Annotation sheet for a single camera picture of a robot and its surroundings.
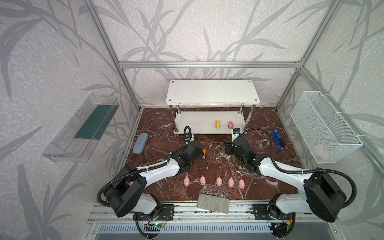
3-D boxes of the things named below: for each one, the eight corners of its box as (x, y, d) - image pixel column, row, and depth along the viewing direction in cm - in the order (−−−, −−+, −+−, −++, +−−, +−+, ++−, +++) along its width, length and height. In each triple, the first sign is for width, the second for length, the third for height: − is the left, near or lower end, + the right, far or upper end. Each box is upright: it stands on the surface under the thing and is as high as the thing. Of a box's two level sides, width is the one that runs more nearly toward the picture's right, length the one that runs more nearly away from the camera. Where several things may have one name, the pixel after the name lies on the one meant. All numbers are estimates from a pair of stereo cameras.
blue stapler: (278, 151, 98) (281, 147, 95) (271, 133, 108) (274, 129, 104) (284, 151, 98) (287, 147, 95) (277, 133, 108) (280, 129, 104)
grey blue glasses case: (133, 154, 97) (131, 151, 94) (139, 134, 107) (138, 132, 104) (143, 154, 97) (142, 151, 94) (149, 134, 107) (147, 132, 104)
